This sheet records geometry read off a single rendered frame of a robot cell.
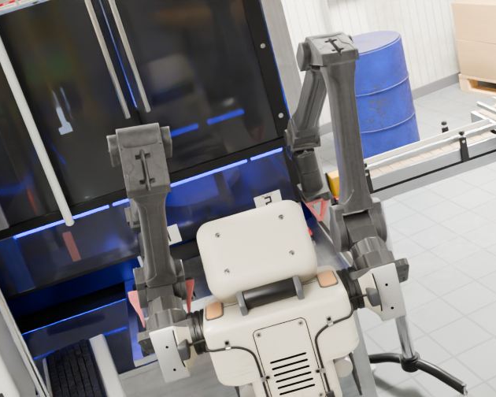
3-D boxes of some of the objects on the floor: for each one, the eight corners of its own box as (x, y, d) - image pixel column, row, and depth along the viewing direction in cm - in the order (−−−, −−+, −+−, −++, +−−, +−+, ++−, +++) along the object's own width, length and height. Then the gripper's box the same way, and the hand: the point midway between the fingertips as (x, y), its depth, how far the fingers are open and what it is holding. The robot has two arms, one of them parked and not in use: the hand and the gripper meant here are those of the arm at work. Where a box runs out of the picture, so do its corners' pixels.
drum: (395, 132, 545) (374, 25, 514) (438, 148, 498) (418, 31, 467) (331, 158, 532) (306, 50, 501) (370, 177, 484) (344, 59, 453)
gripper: (290, 166, 197) (304, 217, 203) (300, 179, 188) (314, 231, 194) (315, 158, 198) (327, 209, 204) (325, 171, 188) (338, 224, 195)
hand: (320, 217), depth 199 cm, fingers closed
